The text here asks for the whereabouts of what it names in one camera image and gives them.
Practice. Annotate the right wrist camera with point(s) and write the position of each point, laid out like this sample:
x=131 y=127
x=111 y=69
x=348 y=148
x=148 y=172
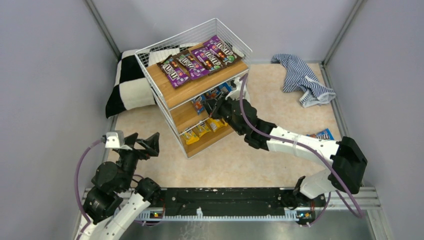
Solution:
x=240 y=90

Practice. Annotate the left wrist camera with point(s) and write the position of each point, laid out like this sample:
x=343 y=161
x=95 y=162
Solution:
x=115 y=140

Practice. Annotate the blue candy bag floor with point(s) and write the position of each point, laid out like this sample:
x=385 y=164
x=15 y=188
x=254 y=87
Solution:
x=212 y=94

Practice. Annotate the yellow candy bag back up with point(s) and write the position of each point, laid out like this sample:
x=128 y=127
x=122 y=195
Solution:
x=190 y=136

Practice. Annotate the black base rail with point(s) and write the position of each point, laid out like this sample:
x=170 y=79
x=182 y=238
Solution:
x=255 y=204

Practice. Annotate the yellow candy bag up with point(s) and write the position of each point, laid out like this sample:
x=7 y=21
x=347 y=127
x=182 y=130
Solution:
x=201 y=129
x=190 y=136

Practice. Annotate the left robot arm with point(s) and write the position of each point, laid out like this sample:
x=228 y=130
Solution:
x=102 y=215

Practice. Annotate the white wire shelf rack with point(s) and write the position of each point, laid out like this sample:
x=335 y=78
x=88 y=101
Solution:
x=176 y=103

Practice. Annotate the yellow candy bag right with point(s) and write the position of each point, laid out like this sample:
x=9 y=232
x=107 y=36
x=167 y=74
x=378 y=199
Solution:
x=224 y=122

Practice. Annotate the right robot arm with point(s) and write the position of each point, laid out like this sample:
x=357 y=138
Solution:
x=344 y=161

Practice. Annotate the yellow candy bag front up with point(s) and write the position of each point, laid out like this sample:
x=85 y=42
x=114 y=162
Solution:
x=201 y=129

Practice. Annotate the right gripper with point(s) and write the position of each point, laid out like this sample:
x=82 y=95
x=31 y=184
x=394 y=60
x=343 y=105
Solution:
x=220 y=108

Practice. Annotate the yellow candy bag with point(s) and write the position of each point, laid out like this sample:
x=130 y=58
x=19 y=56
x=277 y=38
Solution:
x=215 y=124
x=224 y=122

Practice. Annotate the blue candy bag on shelf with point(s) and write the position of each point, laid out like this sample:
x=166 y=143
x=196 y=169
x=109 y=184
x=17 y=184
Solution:
x=225 y=88

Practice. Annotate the purple candy bag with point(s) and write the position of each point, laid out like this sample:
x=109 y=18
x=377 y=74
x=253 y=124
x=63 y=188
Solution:
x=195 y=69
x=174 y=73
x=222 y=51
x=208 y=60

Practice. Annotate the black white checkered pillow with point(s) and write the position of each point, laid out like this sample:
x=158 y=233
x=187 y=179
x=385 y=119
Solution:
x=131 y=88

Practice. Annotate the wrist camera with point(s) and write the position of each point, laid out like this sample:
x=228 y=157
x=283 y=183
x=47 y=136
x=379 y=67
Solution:
x=240 y=90
x=115 y=140

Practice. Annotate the purple candy bag front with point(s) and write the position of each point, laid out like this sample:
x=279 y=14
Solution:
x=208 y=60

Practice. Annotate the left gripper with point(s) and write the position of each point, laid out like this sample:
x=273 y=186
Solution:
x=133 y=145

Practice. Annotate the blue striped cloth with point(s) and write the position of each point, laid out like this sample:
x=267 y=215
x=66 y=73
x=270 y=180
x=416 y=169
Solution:
x=300 y=77

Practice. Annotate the blue candy bag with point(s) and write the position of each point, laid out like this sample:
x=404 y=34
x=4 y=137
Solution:
x=225 y=88
x=197 y=103
x=322 y=135

